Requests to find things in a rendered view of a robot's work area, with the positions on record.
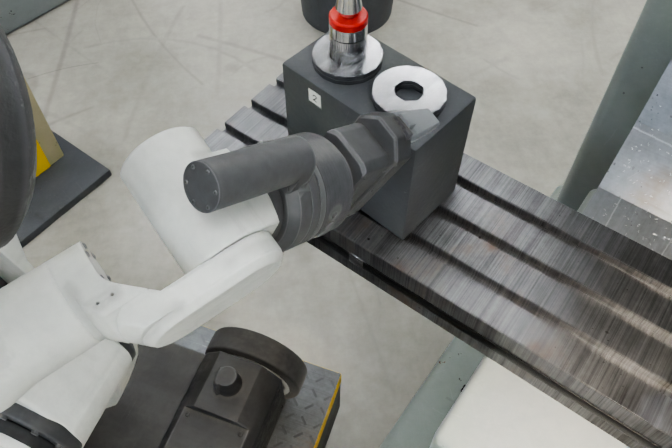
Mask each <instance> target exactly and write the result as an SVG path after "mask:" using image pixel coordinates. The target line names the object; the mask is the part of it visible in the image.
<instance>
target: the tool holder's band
mask: <svg viewBox="0 0 672 448"><path fill-rule="evenodd" d="M329 24H330V25H331V27H332V28H334V29H335V30H337V31H339V32H343V33H354V32H358V31H360V30H362V29H364V28H365V27H366V26H367V24H368V12H367V10H366V9H365V8H364V7H362V9H361V11H360V12H359V13H358V16H357V17H355V18H353V19H344V18H342V17H341V16H340V15H339V12H338V11H337V10H336V8H335V6H334V7H333V8H332V9H331V10H330V12H329Z"/></svg>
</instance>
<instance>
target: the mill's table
mask: <svg viewBox="0 0 672 448"><path fill-rule="evenodd" d="M276 82H277V84H276V85H275V86H273V85H271V84H269V85H267V86H266V87H265V88H264V89H263V90H262V91H260V92H259V93H258V94H257V95H256V96H255V97H254V98H252V99H251V102H252V106H251V107H250V108H247V107H246V106H243V107H242V108H241V109H240V110H238V111H237V112H236V113H235V114H234V115H233V116H231V117H230V118H229V119H228V120H227V121H226V122H225V127H226V128H225V130H223V131H220V130H219V129H216V130H215V131H214V132H213V133H212V134H210V135H209V136H208V137H207V138H206V139H205V140H204V141H205V143H206V144H207V145H208V147H209V148H210V150H211V151H212V152H214V151H218V150H222V149H226V148H227V149H228V150H229V151H230V152H231V151H235V150H237V149H239V148H241V147H245V146H249V145H253V144H257V143H258V142H259V141H263V142H265V141H269V140H273V139H277V138H281V137H285V136H288V124H287V112H286V101H285V89H284V78H283V73H281V74H280V75H279V76H278V77H277V78H276ZM307 242H308V243H309V244H311V245H312V246H314V247H316V248H317V249H319V250H320V251H322V252H323V253H325V254H327V255H328V256H330V257H331V258H333V259H334V260H336V261H338V262H339V263H341V264H342V265H344V266H345V267H347V268H349V269H350V270H352V271H353V272H355V273H356V274H358V275H360V276H361V277H363V278H364V279H366V280H367V281H369V282H371V283H372V284H374V285H375V286H377V287H378V288H380V289H382V290H383V291H385V292H386V293H388V294H389V295H391V296H393V297H394V298H396V299H397V300H399V301H400V302H402V303H404V304H405V305H407V306H408V307H410V308H411V309H413V310H415V311H416V312H418V313H419V314H421V315H422V316H424V317H426V318H427V319H429V320H430V321H432V322H433V323H435V324H437V325H438V326H440V327H441V328H443V329H444V330H446V331H447V332H449V333H451V334H452V335H454V336H455V337H457V338H458V339H460V340H462V341H463V342H465V343H466V344H468V345H469V346H471V347H473V348H474V349H476V350H477V351H479V352H480V353H482V354H484V355H485V356H487V357H488V358H490V359H491V360H493V361H495V362H496V363H498V364H499V365H501V366H502V367H504V368H506V369H507V370H509V371H510V372H512V373H513V374H515V375H517V376H518V377H520V378H521V379H523V380H524V381H526V382H528V383H529V384H531V385H532V386H534V387H535V388H537V389H539V390H540V391H542V392H543V393H545V394H546V395H548V396H550V397H551V398H553V399H554V400H556V401H557V402H559V403H561V404H562V405H564V406H565V407H567V408H568V409H570V410H572V411H573V412H575V413H576V414H578V415H579V416H581V417H583V418H584V419H586V420H587V421H589V422H590V423H592V424H594V425H595V426H597V427H598V428H600V429H601V430H603V431H604V432H606V433H608V434H609V435H611V436H612V437H614V438H615V439H617V440H619V441H620V442H622V443H623V444H625V445H626V446H628V447H630V448H672V260H670V259H668V258H666V257H664V256H662V255H661V254H659V253H657V252H655V251H653V250H651V249H649V248H647V247H645V246H643V245H641V244H639V243H637V242H635V241H633V240H631V239H630V238H628V237H626V236H624V235H622V234H620V233H618V232H616V231H614V230H612V229H610V228H608V227H606V226H604V225H602V224H601V223H599V222H597V221H595V220H593V219H591V218H589V217H587V216H585V215H583V214H581V213H579V212H577V211H575V210H573V209H571V208H570V207H568V206H566V205H564V204H562V203H560V202H558V201H556V200H554V199H552V198H550V197H548V196H546V195H544V194H542V193H541V192H539V191H537V190H535V189H533V188H531V187H529V186H527V185H525V184H523V183H521V182H519V181H517V180H515V179H513V178H511V177H510V176H508V175H506V174H504V173H502V172H500V171H498V170H496V169H494V168H492V167H490V166H488V165H486V164H484V163H482V162H481V161H479V160H477V159H475V158H473V157H471V156H469V155H467V154H465V153H463V157H462V161H461V165H460V169H459V173H458V178H457V182H456V186H455V190H454V192H452V193H451V194H450V195H449V196H448V197H447V198H446V199H445V200H444V201H443V202H442V203H441V204H440V205H439V206H438V207H437V208H436V209H435V210H434V211H433V212H432V213H431V214H430V215H429V216H428V217H426V218H425V219H424V220H423V221H422V222H421V223H420V224H419V225H418V226H417V227H416V228H415V229H414V230H413V231H412V232H411V233H410V234H409V235H408V236H407V237H406V238H405V239H403V240H402V239H400V238H399V237H397V236H396V235H394V234H393V233H392V232H390V231H389V230H388V229H386V228H385V227H384V226H382V225H381V224H380V223H378V222H377V221H376V220H374V219H373V218H371V217H370V216H369V215H367V214H366V213H365V212H363V211H362V210H361V209H360V210H359V211H358V212H357V213H355V214H353V215H351V216H349V217H346V219H345V220H344V221H343V222H342V224H340V225H339V226H338V227H337V228H335V229H333V230H331V231H329V232H327V233H326V234H325V235H323V236H320V237H318V238H316V237H315V238H313V239H311V240H309V241H307Z"/></svg>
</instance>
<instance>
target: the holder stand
mask: <svg viewBox="0 0 672 448"><path fill-rule="evenodd" d="M282 66H283V78H284V89H285V101H286V112H287V124H288V136H289V135H293V134H297V133H301V132H311V133H315V134H318V135H320V136H323V137H324V135H325V134H326V132H327V131H329V130H331V129H335V128H339V127H343V126H347V125H350V124H353V123H354V122H355V121H356V119H357V118H358V117H359V116H360V115H363V114H367V113H371V112H389V113H390V112H394V111H403V110H415V109H429V110H430V111H431V112H432V113H433V115H434V116H435V117H436V118H437V119H438V121H439V123H440V124H439V125H438V126H437V127H436V128H435V129H434V130H433V131H431V132H429V133H428V134H426V135H424V136H423V137H421V138H419V139H417V140H416V141H414V142H412V143H411V157H410V159H409V160H408V161H407V162H406V163H405V164H404V165H403V166H402V167H401V168H400V169H399V170H398V171H397V172H396V173H395V174H394V175H393V176H392V177H391V178H390V179H389V180H388V181H387V182H386V183H385V184H384V185H383V186H382V187H381V189H379V190H378V191H377V192H376V193H375V194H374V195H373V196H372V198H371V199H370V200H369V201H368V202H367V203H366V204H365V205H364V206H363V207H362V208H361V210H362V211H363V212H365V213H366V214H367V215H369V216H370V217H371V218H373V219H374V220H376V221H377V222H378V223H380V224H381V225H382V226H384V227H385V228H386V229H388V230H389V231H390V232H392V233H393V234H394V235H396V236H397V237H399V238H400V239H402V240H403V239H405V238H406V237H407V236H408V235H409V234H410V233H411V232H412V231H413V230H414V229H415V228H416V227H417V226H418V225H419V224H420V223H421V222H422V221H423V220H424V219H425V218H426V217H428V216H429V215H430V214H431V213H432V212H433V211H434V210H435V209H436V208H437V207H438V206H439V205H440V204H441V203H442V202H443V201H444V200H445V199H446V198H447V197H448V196H449V195H450V194H451V193H452V192H454V190H455V186H456V182H457V178H458V173H459V169H460V165H461V161H462V157H463V152H464V148H465V144H466V140H467V136H468V131H469V127H470V123H471V119H472V115H473V110H474V106H475V102H476V98H475V97H474V96H473V95H471V94H469V93H468V92H466V91H464V90H463V89H461V88H459V87H457V86H456V85H454V84H452V83H451V82H449V81H447V80H445V79H444V78H442V77H440V76H439V75H437V74H435V73H434V72H432V71H430V70H428V69H427V68H425V67H423V66H422V65H420V64H418V63H417V62H415V61H413V60H411V59H410V58H408V57H406V56H405V55H403V54H401V53H399V52H398V51H396V50H394V49H393V48H391V47H389V46H388V45H386V44H384V43H382V42H381V41H379V40H377V39H376V38H374V37H372V36H370V35H369V34H367V53H366V57H365V59H364V60H363V61H361V62H360V63H358V64H354V65H342V64H339V63H336V62H335V61H333V60H332V59H331V57H330V55H329V31H328V32H327V33H326V34H324V35H323V36H321V37H320V38H318V39H317V40H315V41H314V42H312V43H311V44H309V45H308V46H307V47H305V48H304V49H302V50H301V51H299V52H298V53H296V54H295V55H293V56H292V57H290V58H289V59H288V60H286V61H285V62H284V63H283V65H282Z"/></svg>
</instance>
